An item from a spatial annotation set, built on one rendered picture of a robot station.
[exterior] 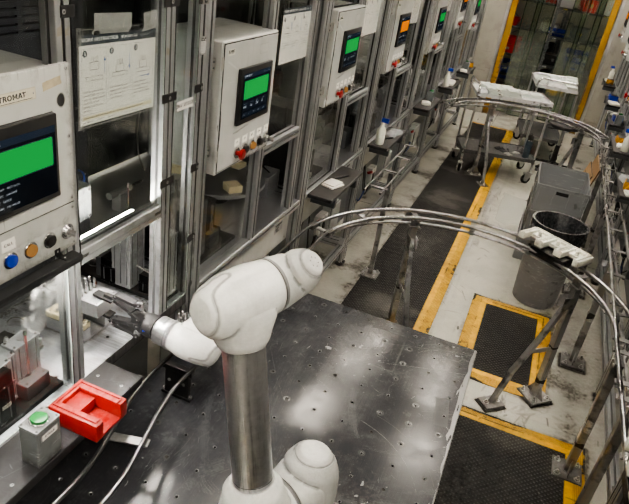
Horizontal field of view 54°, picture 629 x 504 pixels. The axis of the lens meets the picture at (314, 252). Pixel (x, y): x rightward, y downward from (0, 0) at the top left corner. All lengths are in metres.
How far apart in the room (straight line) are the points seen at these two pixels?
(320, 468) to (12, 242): 0.93
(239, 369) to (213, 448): 0.71
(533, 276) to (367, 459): 2.68
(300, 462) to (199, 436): 0.51
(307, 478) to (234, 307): 0.59
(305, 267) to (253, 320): 0.17
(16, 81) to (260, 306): 0.68
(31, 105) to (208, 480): 1.16
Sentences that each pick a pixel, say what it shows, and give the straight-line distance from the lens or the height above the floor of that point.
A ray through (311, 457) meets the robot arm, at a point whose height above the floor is 0.95.
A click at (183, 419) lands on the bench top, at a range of 2.15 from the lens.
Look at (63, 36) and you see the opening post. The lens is 1.54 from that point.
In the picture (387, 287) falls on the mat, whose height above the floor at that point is 0.01.
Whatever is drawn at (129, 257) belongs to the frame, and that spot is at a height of 1.06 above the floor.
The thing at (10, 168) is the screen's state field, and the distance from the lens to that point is 1.43.
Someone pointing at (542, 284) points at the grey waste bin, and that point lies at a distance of 4.54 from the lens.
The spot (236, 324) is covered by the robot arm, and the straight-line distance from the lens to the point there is 1.29.
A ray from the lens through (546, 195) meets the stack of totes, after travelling 5.09.
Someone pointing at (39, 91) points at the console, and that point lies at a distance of 1.48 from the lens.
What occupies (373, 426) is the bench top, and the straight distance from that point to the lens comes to 2.23.
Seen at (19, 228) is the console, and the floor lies 1.49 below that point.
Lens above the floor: 2.18
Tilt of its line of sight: 28 degrees down
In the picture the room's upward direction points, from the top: 9 degrees clockwise
